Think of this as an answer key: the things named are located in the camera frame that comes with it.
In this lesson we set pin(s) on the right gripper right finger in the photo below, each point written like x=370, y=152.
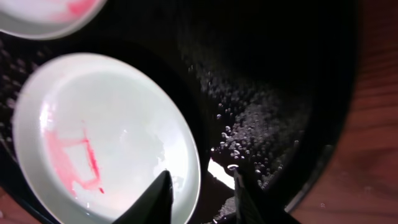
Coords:
x=253, y=206

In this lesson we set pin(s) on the black round tray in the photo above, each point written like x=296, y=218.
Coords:
x=271, y=78

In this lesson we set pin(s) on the light green plate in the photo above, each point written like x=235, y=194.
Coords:
x=91, y=133
x=47, y=19

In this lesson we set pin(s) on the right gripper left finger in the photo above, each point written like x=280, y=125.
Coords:
x=154, y=206

